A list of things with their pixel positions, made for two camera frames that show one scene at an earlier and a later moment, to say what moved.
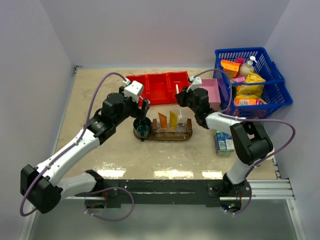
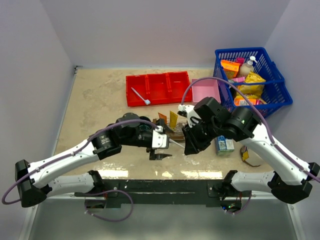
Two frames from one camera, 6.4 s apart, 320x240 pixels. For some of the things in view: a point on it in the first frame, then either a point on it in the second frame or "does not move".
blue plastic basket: x=252 y=85 does not move
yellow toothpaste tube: x=173 y=119 does not move
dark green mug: x=142 y=127 does not move
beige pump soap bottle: x=246 y=68 does not move
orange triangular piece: x=163 y=120 does not move
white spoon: x=177 y=92 to x=170 y=140
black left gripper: x=138 y=112 to x=153 y=155
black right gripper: x=181 y=97 to x=193 y=144
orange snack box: x=230 y=68 does not move
